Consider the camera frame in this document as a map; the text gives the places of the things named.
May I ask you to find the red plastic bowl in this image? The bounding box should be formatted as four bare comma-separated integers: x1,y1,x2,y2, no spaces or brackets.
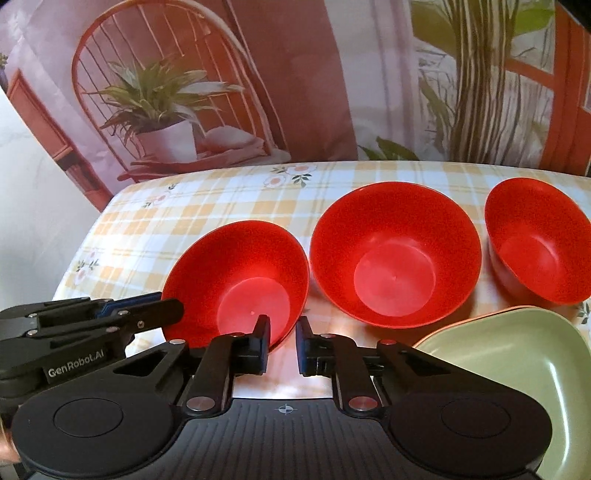
308,181,483,329
484,178,591,305
161,220,310,349

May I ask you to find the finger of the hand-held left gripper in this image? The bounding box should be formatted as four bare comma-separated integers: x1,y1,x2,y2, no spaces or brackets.
0,295,162,331
25,298,185,352

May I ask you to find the checked floral tablecloth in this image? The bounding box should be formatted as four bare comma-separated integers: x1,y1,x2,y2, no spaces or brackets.
51,161,591,398

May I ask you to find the green plastic plate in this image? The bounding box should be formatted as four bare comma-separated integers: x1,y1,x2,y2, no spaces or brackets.
412,307,591,480

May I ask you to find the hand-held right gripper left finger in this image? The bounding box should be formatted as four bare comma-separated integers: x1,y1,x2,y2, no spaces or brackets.
111,315,271,419

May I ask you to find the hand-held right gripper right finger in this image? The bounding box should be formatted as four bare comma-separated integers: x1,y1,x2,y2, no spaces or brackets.
295,315,463,412

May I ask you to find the printed room backdrop cloth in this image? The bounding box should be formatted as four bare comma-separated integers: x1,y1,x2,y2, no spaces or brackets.
0,0,591,213

